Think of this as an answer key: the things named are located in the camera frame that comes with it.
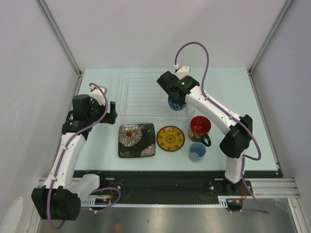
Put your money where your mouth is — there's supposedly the light blue cable duct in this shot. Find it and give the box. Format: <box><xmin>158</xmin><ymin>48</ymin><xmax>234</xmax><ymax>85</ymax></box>
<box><xmin>81</xmin><ymin>196</ymin><xmax>228</xmax><ymax>209</ymax></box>

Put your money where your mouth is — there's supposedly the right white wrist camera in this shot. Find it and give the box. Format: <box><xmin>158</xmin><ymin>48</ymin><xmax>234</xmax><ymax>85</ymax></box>
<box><xmin>173</xmin><ymin>64</ymin><xmax>191</xmax><ymax>80</ymax></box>

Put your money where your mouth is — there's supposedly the right aluminium frame post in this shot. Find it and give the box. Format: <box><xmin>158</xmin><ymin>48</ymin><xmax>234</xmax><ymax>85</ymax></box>
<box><xmin>248</xmin><ymin>0</ymin><xmax>294</xmax><ymax>75</ymax></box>

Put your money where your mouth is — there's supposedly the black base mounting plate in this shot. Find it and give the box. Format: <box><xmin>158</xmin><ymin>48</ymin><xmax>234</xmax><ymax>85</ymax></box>
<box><xmin>72</xmin><ymin>169</ymin><xmax>285</xmax><ymax>211</ymax></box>

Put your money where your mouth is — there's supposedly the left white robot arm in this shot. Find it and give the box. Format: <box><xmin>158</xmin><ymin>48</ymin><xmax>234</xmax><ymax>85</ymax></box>
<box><xmin>31</xmin><ymin>90</ymin><xmax>117</xmax><ymax>220</ymax></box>

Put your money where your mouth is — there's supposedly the clear plastic dish rack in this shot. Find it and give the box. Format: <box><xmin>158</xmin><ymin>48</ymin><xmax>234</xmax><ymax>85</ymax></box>
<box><xmin>116</xmin><ymin>70</ymin><xmax>195</xmax><ymax>122</ymax></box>

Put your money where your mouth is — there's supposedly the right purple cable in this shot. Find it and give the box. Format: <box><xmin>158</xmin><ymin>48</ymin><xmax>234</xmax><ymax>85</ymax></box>
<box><xmin>174</xmin><ymin>42</ymin><xmax>270</xmax><ymax>214</ymax></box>

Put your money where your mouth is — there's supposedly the blue triangle patterned bowl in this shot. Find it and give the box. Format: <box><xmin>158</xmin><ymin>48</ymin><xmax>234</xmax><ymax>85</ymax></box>
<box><xmin>168</xmin><ymin>97</ymin><xmax>187</xmax><ymax>111</ymax></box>

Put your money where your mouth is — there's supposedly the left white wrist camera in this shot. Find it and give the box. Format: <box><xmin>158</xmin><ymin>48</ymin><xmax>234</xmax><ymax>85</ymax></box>
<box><xmin>88</xmin><ymin>83</ymin><xmax>107</xmax><ymax>106</ymax></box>

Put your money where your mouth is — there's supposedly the yellow brown round saucer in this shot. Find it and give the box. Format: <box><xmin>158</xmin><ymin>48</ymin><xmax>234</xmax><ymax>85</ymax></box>
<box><xmin>156</xmin><ymin>126</ymin><xmax>185</xmax><ymax>152</ymax></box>

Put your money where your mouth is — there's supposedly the red interior dark mug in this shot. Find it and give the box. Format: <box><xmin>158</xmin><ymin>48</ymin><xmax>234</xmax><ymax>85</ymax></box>
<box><xmin>188</xmin><ymin>116</ymin><xmax>211</xmax><ymax>147</ymax></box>

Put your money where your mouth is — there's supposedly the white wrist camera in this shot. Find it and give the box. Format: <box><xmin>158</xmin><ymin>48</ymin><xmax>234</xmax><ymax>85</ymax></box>
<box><xmin>88</xmin><ymin>83</ymin><xmax>107</xmax><ymax>106</ymax></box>
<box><xmin>173</xmin><ymin>64</ymin><xmax>191</xmax><ymax>80</ymax></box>

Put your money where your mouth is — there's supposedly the aluminium front rail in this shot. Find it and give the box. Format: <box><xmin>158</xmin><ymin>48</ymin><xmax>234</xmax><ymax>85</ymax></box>
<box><xmin>34</xmin><ymin>177</ymin><xmax>302</xmax><ymax>197</ymax></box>

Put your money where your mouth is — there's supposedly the aluminium frame post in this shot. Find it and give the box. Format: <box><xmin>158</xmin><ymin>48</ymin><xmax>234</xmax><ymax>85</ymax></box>
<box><xmin>36</xmin><ymin>0</ymin><xmax>82</xmax><ymax>77</ymax></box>
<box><xmin>248</xmin><ymin>0</ymin><xmax>294</xmax><ymax>75</ymax></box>

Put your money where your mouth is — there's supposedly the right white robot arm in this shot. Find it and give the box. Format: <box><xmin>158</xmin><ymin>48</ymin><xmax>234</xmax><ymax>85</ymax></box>
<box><xmin>156</xmin><ymin>71</ymin><xmax>253</xmax><ymax>195</ymax></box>

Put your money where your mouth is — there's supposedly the purple cable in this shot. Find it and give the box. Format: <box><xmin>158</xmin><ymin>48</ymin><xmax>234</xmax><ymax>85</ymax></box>
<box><xmin>47</xmin><ymin>82</ymin><xmax>121</xmax><ymax>230</ymax></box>
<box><xmin>174</xmin><ymin>42</ymin><xmax>270</xmax><ymax>214</ymax></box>

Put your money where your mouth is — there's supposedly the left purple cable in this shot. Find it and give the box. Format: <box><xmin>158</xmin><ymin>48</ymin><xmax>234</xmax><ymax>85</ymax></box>
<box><xmin>47</xmin><ymin>82</ymin><xmax>121</xmax><ymax>230</ymax></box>

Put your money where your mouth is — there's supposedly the light blue plastic cup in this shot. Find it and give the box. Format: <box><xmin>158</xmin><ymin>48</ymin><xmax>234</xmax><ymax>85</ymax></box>
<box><xmin>189</xmin><ymin>142</ymin><xmax>206</xmax><ymax>162</ymax></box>

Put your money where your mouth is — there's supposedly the left aluminium frame post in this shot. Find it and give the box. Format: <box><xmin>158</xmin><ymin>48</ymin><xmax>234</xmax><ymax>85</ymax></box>
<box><xmin>36</xmin><ymin>0</ymin><xmax>82</xmax><ymax>77</ymax></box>

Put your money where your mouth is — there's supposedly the black floral square plate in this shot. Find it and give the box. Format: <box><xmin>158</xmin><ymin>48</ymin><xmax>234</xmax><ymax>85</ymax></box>
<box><xmin>118</xmin><ymin>123</ymin><xmax>156</xmax><ymax>158</ymax></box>

